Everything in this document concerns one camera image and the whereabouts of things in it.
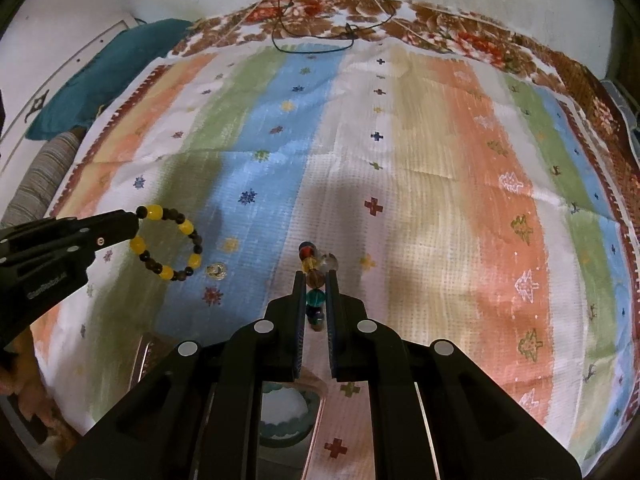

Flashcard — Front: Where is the black cable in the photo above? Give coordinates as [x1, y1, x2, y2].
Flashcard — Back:
[272, 0, 401, 54]

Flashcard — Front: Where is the grey blue folded cloth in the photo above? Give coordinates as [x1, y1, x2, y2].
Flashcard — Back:
[600, 79, 640, 166]

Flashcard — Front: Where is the white panel with dark motif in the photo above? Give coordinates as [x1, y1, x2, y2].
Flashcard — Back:
[0, 16, 137, 173]

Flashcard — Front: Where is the multicolour glass bead bracelet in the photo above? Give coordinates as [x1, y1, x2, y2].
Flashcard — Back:
[297, 241, 342, 334]

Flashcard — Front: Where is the grey striped pillow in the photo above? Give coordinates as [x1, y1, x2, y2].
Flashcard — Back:
[0, 132, 87, 232]

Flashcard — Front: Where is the striped pastel mat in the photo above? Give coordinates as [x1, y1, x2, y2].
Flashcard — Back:
[30, 40, 638, 467]

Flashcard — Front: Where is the teal pillow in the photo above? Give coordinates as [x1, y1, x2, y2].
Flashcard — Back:
[25, 18, 195, 141]

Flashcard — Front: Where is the light blue bead bracelet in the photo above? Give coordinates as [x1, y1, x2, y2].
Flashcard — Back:
[262, 382, 310, 433]

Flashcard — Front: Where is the silver metal tin box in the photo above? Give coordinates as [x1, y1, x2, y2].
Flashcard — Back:
[131, 332, 328, 480]

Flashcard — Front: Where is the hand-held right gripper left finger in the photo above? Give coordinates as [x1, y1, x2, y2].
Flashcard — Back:
[55, 270, 307, 480]

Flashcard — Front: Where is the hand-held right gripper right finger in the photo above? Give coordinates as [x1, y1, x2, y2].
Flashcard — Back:
[325, 270, 583, 480]

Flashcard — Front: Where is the yellow and black bead bracelet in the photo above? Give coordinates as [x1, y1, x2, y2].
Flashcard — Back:
[129, 204, 205, 282]

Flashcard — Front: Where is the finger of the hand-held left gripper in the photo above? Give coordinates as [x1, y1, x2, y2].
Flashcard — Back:
[0, 211, 142, 247]
[0, 235, 132, 275]

